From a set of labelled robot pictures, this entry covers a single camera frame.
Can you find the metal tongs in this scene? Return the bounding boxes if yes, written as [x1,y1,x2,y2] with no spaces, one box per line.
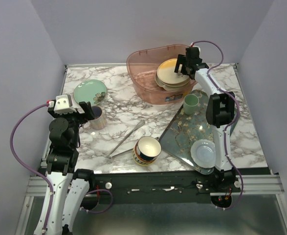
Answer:
[109,120,146,155]

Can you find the iridescent pink mug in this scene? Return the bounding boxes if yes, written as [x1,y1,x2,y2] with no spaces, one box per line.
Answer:
[83,106,107,130]

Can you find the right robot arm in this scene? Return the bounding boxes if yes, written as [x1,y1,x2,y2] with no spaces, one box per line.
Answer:
[174,47,236,192]

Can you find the light blue saucer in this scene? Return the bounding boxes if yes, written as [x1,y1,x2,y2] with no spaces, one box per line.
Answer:
[190,140,216,168]

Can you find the pink transparent plastic bin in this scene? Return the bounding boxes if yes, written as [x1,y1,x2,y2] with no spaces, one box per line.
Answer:
[127,44,197,105]

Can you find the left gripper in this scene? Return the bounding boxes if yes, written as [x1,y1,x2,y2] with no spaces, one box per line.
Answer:
[49,101,95,148]

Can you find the yellow cream ceramic plate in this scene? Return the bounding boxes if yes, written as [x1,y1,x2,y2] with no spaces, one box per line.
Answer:
[156,58,184,84]

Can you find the floral blossom tray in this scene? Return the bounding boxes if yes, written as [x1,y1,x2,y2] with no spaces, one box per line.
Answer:
[158,89,237,175]

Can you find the pink cream ceramic plate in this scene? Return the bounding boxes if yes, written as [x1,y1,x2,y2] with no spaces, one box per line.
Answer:
[165,78,190,88]

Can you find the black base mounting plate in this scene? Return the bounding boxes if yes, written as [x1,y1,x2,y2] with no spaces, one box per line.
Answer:
[67,168,242,205]

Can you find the colourful striped bowl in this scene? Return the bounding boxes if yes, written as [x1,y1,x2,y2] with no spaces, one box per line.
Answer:
[132,136,162,166]

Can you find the cream divided plate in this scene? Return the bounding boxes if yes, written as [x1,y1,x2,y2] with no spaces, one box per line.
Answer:
[155,73,189,91]

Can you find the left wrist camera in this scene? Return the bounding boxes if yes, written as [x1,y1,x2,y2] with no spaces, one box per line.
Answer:
[48,94,76,115]

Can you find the green plate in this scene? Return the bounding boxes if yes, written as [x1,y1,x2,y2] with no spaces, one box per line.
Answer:
[73,79,107,105]

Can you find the green plastic cup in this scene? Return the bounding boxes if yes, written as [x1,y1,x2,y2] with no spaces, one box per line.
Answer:
[183,94,199,115]

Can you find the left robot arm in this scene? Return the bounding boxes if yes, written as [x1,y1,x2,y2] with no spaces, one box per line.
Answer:
[33,100,95,235]

